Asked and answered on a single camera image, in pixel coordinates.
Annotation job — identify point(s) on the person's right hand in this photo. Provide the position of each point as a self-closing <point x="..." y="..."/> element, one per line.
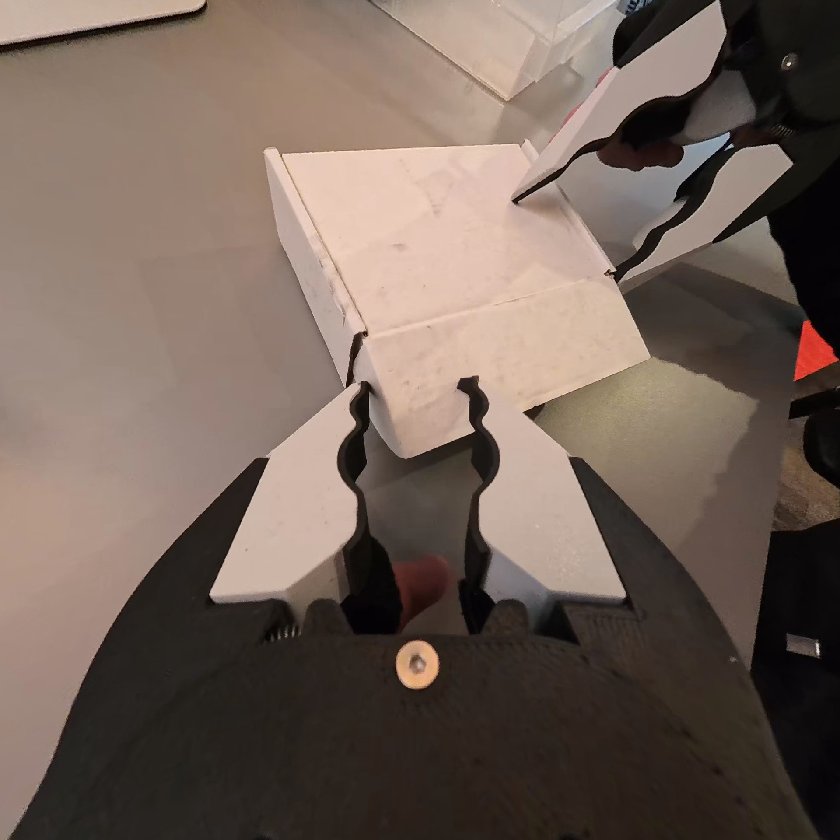
<point x="640" y="156"/>

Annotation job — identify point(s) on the clear plastic container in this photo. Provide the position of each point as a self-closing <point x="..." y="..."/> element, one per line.
<point x="512" y="39"/>

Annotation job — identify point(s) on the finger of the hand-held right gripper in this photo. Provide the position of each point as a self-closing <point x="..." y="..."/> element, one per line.
<point x="656" y="72"/>
<point x="735" y="190"/>

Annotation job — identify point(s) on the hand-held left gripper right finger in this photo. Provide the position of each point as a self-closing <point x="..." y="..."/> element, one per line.
<point x="551" y="525"/>

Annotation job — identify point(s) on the white cardboard box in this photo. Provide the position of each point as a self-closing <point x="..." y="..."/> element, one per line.
<point x="459" y="249"/>

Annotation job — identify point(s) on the person's dark clothing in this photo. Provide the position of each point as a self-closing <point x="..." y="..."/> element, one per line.
<point x="800" y="722"/>

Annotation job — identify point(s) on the red object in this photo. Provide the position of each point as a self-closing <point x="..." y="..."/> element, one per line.
<point x="817" y="354"/>

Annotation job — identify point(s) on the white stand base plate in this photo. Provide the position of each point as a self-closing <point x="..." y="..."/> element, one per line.
<point x="65" y="16"/>

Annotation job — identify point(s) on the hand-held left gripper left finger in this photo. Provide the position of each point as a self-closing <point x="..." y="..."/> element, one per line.
<point x="289" y="525"/>

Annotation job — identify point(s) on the person's right forearm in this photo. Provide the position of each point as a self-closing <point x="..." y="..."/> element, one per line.
<point x="814" y="262"/>

